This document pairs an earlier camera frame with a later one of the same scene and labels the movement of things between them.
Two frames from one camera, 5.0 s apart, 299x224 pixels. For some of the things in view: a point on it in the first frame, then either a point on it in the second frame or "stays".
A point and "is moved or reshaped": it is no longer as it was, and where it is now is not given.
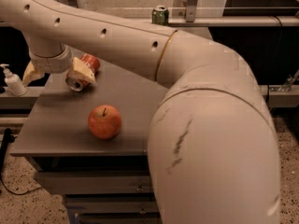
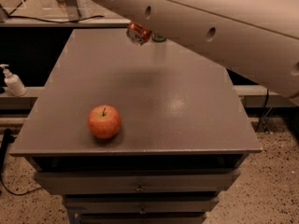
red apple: (105, 121) stays
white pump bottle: (13, 82) stays
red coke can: (76, 80) is moved or reshaped
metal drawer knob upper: (139, 189) stays
